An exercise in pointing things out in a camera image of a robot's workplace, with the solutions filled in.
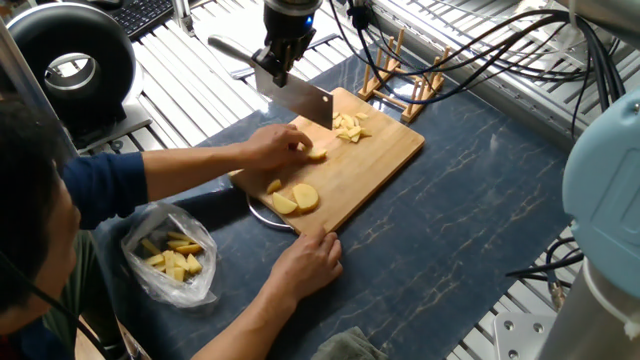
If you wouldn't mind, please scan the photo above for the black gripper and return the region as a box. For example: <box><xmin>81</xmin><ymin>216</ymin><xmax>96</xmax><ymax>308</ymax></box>
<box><xmin>254</xmin><ymin>12</ymin><xmax>319</xmax><ymax>89</ymax></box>

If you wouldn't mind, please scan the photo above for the steel cleaver knife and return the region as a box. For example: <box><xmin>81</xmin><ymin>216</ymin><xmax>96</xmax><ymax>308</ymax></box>
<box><xmin>207</xmin><ymin>36</ymin><xmax>334</xmax><ymax>131</ymax></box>

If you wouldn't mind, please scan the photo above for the bamboo cutting board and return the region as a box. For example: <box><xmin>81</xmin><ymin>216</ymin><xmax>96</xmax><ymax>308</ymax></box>
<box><xmin>230</xmin><ymin>88</ymin><xmax>425</xmax><ymax>237</ymax></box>

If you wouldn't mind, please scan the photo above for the person's left forearm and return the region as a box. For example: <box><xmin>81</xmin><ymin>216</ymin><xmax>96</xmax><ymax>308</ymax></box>
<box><xmin>60</xmin><ymin>140</ymin><xmax>251</xmax><ymax>231</ymax></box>

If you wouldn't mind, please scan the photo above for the person's right forearm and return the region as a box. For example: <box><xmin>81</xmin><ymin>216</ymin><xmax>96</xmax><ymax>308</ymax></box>
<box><xmin>183</xmin><ymin>285</ymin><xmax>283</xmax><ymax>360</ymax></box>

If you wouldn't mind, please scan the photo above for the person's left hand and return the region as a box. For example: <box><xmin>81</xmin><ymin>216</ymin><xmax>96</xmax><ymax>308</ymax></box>
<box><xmin>235</xmin><ymin>122</ymin><xmax>314</xmax><ymax>173</ymax></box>

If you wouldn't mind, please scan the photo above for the person's right hand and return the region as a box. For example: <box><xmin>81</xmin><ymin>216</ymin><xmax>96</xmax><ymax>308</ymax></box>
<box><xmin>258</xmin><ymin>228</ymin><xmax>344</xmax><ymax>307</ymax></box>

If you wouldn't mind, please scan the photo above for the white sheet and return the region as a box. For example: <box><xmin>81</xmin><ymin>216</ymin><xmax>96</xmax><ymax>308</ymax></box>
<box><xmin>193</xmin><ymin>0</ymin><xmax>276</xmax><ymax>81</ymax></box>

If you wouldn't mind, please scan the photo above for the wooden knife rack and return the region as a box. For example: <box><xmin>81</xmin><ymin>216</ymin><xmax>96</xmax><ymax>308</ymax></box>
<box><xmin>360</xmin><ymin>28</ymin><xmax>451</xmax><ymax>123</ymax></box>

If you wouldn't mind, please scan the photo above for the black keyboard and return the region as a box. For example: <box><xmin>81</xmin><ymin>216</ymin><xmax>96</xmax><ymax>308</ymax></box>
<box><xmin>95</xmin><ymin>0</ymin><xmax>179</xmax><ymax>43</ymax></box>

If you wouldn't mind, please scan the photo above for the plastic bag of potato sticks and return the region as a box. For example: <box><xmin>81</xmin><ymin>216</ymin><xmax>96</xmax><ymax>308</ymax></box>
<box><xmin>120</xmin><ymin>200</ymin><xmax>219</xmax><ymax>307</ymax></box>

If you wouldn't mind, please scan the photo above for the dark blue marble mat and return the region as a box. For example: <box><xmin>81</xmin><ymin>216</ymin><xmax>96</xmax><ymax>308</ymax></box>
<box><xmin>95</xmin><ymin>60</ymin><xmax>601</xmax><ymax>360</ymax></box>

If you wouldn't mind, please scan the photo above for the grey-green cloth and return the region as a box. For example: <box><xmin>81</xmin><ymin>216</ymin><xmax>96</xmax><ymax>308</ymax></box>
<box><xmin>308</xmin><ymin>325</ymin><xmax>389</xmax><ymax>360</ymax></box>

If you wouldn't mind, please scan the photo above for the metal mounting plate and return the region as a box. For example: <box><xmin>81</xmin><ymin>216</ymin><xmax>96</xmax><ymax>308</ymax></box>
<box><xmin>490</xmin><ymin>310</ymin><xmax>566</xmax><ymax>360</ymax></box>

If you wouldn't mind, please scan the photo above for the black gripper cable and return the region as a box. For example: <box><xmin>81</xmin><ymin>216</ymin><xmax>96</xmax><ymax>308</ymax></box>
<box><xmin>320</xmin><ymin>0</ymin><xmax>601</xmax><ymax>113</ymax></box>

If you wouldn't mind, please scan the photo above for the black round ring lamp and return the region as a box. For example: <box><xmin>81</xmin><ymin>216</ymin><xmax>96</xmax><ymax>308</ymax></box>
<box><xmin>0</xmin><ymin>3</ymin><xmax>151</xmax><ymax>151</ymax></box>

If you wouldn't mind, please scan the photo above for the black cable with plug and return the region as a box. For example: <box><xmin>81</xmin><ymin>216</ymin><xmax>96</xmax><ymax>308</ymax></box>
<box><xmin>505</xmin><ymin>238</ymin><xmax>586</xmax><ymax>293</ymax></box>

